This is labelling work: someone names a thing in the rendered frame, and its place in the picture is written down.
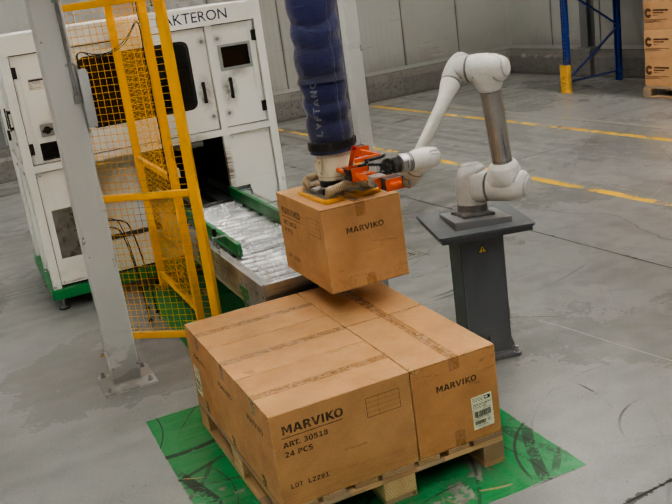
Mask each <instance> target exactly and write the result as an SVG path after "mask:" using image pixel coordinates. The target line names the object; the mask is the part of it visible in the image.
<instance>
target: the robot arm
mask: <svg viewBox="0 0 672 504"><path fill-rule="evenodd" d="M510 71H511V66H510V62H509V60H508V58H506V57H505V56H503V55H500V54H496V53H478V54H473V55H468V54H466V53H464V52H457V53H455V54H454V55H453V56H452V57H451V58H450V59H449V61H448V62H447V64H446V66H445V68H444V70H443V73H442V77H441V81H440V88H439V93H438V98H437V101H436V103H435V106H434V108H433V110H432V112H431V114H430V117H429V119H428V121H427V123H426V125H425V127H424V130H423V132H422V134H421V136H420V138H419V140H418V142H417V145H416V147H415V149H413V150H411V151H410V152H405V153H402V154H398V155H396V156H395V157H391V158H387V157H386V154H385V153H381V154H380V155H378V156H374V157H370V158H367V159H365V160H364V161H365V162H364V163H363V164H359V165H358V167H356V168H359V167H364V166H379V167H380V170H379V171H378V172H376V173H375V174H377V173H381V170H383V171H385V174H386V175H387V174H395V173H398V174H399V175H403V176H404V177H403V178H406V179H410V185H411V187H413V186H415V185H416V184H417V183H418V182H419V181H420V180H421V178H422V177H423V175H424V173H425V172H427V171H428V170H430V168H433V167H435V166H437V165H438V164H439V163H440V162H441V154H440V152H439V150H438V149H437V148H436V147H428V145H429V143H430V142H431V140H432V138H433V136H434V134H435V132H436V130H437V128H438V126H439V124H440V122H441V120H442V118H443V116H444V114H445V112H446V110H447V108H448V106H449V104H450V102H451V101H452V99H453V97H454V96H455V94H456V93H457V91H458V90H459V88H460V86H461V85H463V84H466V83H473V84H474V86H475V87H476V89H477V91H478V92H479V93H480V96H481V102H482V107H483V113H484V119H485V124H486V130H487V136H488V141H489V147H490V153H491V158H492V162H491V163H490V165H489V167H488V170H485V166H484V165H483V164H482V163H480V162H478V161H473V162H467V163H463V164H461V166H460V168H459V169H458V171H457V175H456V198H457V210H456V211H452V212H451V215H455V216H457V217H460V218H462V219H469V218H475V217H482V216H488V215H495V211H492V210H489V209H488V206H487V201H514V200H518V199H521V198H523V197H525V196H526V195H528V194H529V193H530V191H531V187H532V180H531V177H530V175H529V174H528V173H527V172H526V171H525V170H522V169H521V167H520V165H519V163H518V161H517V160H515V159H514V158H512V154H511V148H510V142H509V136H508V130H507V124H506V117H505V111H504V105H503V99H502V93H501V88H502V86H503V81H504V80H506V79H507V78H508V76H509V74H510ZM381 158H382V159H383V158H384V159H383V160H382V162H381V163H368V162H370V161H374V160H377V159H381Z"/></svg>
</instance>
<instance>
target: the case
mask: <svg viewBox="0 0 672 504"><path fill-rule="evenodd" d="M303 190H306V187H305V186H300V187H295V188H291V189H287V190H282V191H278V192H276V197H277V203H278V209H279V215H280V221H281V227H282V233H283V239H284V245H285V251H286V257H287V263H288V267H290V268H291V269H293V270H295V271H296V272H298V273H299V274H301V275H303V276H304V277H306V278H307V279H309V280H311V281H312V282H314V283H315V284H317V285H319V286H320V287H322V288H323V289H325V290H327V291H328V292H330V293H331V294H337V293H340V292H344V291H348V290H351V289H355V288H358V287H362V286H366V285H369V284H373V283H376V282H380V281H384V280H387V279H391V278H395V277H398V276H402V275H405V274H409V267H408V259H407V251H406V243H405V235H404V228H403V220H402V212H401V204H400V196H399V192H397V191H389V192H387V191H385V190H382V189H381V192H378V193H374V194H370V195H366V196H360V195H357V194H354V193H351V192H348V191H345V190H344V193H342V194H338V195H340V196H343V197H344V201H340V202H336V203H332V204H328V205H324V204H321V203H318V202H316V201H313V200H311V199H308V198H306V197H303V196H301V195H299V191H303Z"/></svg>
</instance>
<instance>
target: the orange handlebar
mask: <svg viewBox="0 0 672 504"><path fill-rule="evenodd" d="M360 154H364V155H369V156H364V157H359V158H355V159H354V163H360V162H364V160H365V159H367V158H370V157H374V156H378V155H380V154H381V153H379V152H374V151H369V150H365V149H361V150H360ZM372 174H375V172H374V171H363V172H362V173H355V174H354V176H355V177H356V178H360V179H359V180H361V181H368V179H367V176H368V175H372ZM401 184H402V181H400V180H399V181H396V182H391V183H390V187H398V186H401Z"/></svg>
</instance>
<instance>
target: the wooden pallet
mask: <svg viewBox="0 0 672 504"><path fill-rule="evenodd" d="M198 401H199V406H200V411H201V416H202V421H203V424H204V426H205V427H206V428H207V430H208V431H209V433H210V434H211V435H212V437H213V438H214V440H215V441H216V442H217V444H218V445H219V447H220V448H221V449H222V451H223V452H224V454H225V455H226V456H227V458H228V459H229V461H230V462H231V463H232V465H233V466H234V467H235V469H236V470H237V472H238V473H239V474H240V476H241V477H242V479H243V480H244V481H245V483H246V484H247V486H248V487H249V488H250V490H251V491H252V493H253V494H254V495H255V497H256V498H257V500H258V501H259V502H260V504H278V502H277V501H276V500H275V498H274V497H273V496H272V494H271V493H270V492H269V490H268V489H267V488H266V486H265V485H264V484H263V483H262V481H261V480H260V479H259V477H258V476H257V475H256V473H255V472H254V471H253V469H252V468H251V467H250V465H249V464H248V463H247V461H246V460H245V459H244V457H243V456H242V455H241V453H240V452H239V451H238V449H237V448H236V447H235V445H234V444H233V443H232V441H231V440H230V439H229V438H228V436H227V435H226V434H225V432H224V431H223V430H222V428H221V427H220V426H219V424H218V423H217V422H216V420H215V419H214V418H213V416H212V415H211V414H210V412H209V411H208V410H207V408H206V407H205V406H204V404H203V403H202V402H201V400H200V399H199V398H198ZM464 454H468V455H469V456H471V457H472V458H473V459H474V460H476V461H477V462H478V463H480V464H481V465H482V466H484V467H485V468H487V467H489V466H492V465H494V464H497V463H500V462H502V461H505V456H504V445H503V432H502V430H501V431H498V432H496V433H493V434H490V435H488V436H485V437H482V438H479V439H477V440H474V441H471V442H469V443H466V444H463V445H461V446H458V447H455V448H452V449H450V450H447V451H444V452H442V453H439V454H436V455H434V456H431V457H428V458H425V459H423V460H419V461H417V462H415V463H412V464H409V465H407V466H404V467H401V468H398V469H396V470H393V471H390V472H388V473H385V474H382V475H380V476H377V477H374V478H371V479H369V480H366V481H363V482H361V483H358V484H355V485H352V486H350V487H347V488H344V489H342V490H339V491H336V492H334V493H331V494H328V495H325V496H323V497H320V498H317V499H315V500H312V501H309V502H307V503H304V504H333V503H336V502H339V501H341V500H344V499H347V498H349V497H352V496H355V495H357V494H360V493H363V492H365V491H368V490H372V491H373V492H374V494H375V495H376V496H377V497H378V498H379V499H380V500H381V501H382V502H383V503H384V504H393V503H396V502H398V501H401V500H404V499H406V498H409V497H411V496H414V495H417V494H418V492H417V484H416V476H415V473H416V472H419V471H421V470H424V469H427V468H429V467H432V466H435V465H437V464H440V463H443V462H445V461H448V460H451V459H453V458H456V457H459V456H461V455H464Z"/></svg>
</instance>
